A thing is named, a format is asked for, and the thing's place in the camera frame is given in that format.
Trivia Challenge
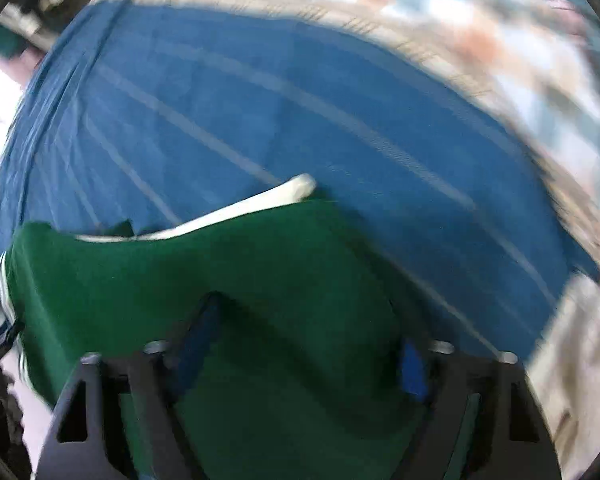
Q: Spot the blue striped bed sheet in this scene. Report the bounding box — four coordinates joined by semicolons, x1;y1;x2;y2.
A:
0;0;600;362

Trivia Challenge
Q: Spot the green varsity jacket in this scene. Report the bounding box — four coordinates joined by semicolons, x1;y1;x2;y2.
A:
0;172;482;480

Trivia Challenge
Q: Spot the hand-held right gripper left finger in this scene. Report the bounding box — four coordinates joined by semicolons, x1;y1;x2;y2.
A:
35;290;231;480

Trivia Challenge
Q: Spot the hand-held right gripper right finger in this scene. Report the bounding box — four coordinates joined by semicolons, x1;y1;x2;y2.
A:
389;330;564;480

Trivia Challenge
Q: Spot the white fleece garment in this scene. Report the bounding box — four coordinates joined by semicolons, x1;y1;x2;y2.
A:
527;269;600;480

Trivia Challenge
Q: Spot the plaid quilt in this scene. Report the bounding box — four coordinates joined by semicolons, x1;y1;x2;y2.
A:
95;0;600;243

